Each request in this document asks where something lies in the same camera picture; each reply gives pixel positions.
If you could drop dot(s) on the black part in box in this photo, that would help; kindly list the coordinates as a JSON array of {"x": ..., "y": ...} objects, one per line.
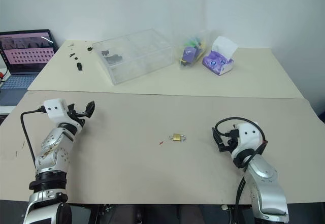
[{"x": 113, "y": 58}]

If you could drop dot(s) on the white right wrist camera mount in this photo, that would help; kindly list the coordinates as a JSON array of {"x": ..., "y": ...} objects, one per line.
[{"x": 247, "y": 137}]

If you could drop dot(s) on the purple tissue pack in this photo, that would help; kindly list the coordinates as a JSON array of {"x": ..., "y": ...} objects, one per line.
[{"x": 217, "y": 61}]

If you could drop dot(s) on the small silver screw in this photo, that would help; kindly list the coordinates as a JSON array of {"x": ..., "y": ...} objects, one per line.
[{"x": 70, "y": 44}]

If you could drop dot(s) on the black cylindrical part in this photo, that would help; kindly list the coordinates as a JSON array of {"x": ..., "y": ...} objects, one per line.
[{"x": 79, "y": 66}]

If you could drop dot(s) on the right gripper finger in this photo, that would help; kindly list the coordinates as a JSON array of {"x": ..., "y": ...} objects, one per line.
[
  {"x": 225, "y": 148},
  {"x": 216, "y": 136}
]

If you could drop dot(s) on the open laptop computer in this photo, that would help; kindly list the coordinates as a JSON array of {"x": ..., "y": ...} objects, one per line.
[{"x": 25, "y": 48}]

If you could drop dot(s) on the clear plastic compartment box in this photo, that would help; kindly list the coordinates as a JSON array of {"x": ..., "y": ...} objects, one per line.
[{"x": 137, "y": 56}]

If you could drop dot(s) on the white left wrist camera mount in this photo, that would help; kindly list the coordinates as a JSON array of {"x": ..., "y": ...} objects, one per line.
[{"x": 54, "y": 109}]

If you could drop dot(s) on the black wedge part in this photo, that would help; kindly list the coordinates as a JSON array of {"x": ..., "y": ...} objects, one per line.
[{"x": 71, "y": 55}]

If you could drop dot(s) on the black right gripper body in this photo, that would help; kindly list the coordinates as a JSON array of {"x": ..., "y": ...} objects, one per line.
[{"x": 229, "y": 144}]

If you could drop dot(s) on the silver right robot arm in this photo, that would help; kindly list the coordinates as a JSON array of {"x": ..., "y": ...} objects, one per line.
[{"x": 264, "y": 183}]

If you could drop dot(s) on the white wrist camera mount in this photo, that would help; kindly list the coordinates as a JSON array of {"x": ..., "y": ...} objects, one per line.
[
  {"x": 54, "y": 109},
  {"x": 247, "y": 137}
]

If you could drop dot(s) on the small brass padlock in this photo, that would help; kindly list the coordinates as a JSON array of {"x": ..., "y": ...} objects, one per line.
[{"x": 177, "y": 136}]

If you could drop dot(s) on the clear bag of colourful items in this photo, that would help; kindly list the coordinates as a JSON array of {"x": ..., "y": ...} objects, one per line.
[{"x": 190, "y": 53}]

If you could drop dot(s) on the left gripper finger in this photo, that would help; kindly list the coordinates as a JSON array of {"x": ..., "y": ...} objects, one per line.
[
  {"x": 89, "y": 114},
  {"x": 91, "y": 106}
]

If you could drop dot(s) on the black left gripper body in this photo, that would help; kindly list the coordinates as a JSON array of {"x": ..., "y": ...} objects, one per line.
[{"x": 72, "y": 110}]

